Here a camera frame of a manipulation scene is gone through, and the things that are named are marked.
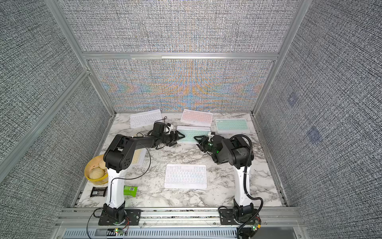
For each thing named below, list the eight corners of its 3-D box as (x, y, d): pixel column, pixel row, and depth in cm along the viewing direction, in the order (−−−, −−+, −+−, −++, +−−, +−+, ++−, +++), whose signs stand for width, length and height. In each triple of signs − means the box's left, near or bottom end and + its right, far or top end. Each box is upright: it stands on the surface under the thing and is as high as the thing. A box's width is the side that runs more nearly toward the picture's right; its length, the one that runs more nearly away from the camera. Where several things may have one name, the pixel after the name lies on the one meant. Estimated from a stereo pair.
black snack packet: (91, 196, 82) (89, 195, 80) (95, 187, 85) (93, 186, 83) (104, 196, 82) (102, 195, 80) (107, 187, 85) (105, 186, 83)
